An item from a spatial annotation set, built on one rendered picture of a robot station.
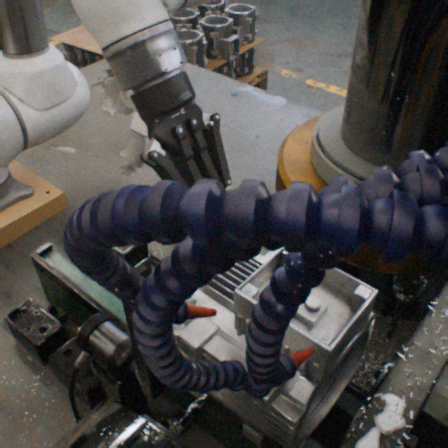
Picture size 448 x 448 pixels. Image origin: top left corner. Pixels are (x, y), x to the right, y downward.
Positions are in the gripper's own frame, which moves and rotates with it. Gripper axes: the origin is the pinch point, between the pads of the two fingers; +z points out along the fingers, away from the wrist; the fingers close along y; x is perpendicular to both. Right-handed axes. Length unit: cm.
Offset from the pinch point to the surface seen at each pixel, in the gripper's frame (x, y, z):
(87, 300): 23.8, -13.1, 6.6
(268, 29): 235, 311, -8
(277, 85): 177, 228, 25
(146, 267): -12.3, -19.1, -6.7
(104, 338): 4.8, -20.2, 4.4
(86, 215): -32.1, -30.4, -18.4
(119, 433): -14.8, -29.8, 2.4
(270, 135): 46, 64, 9
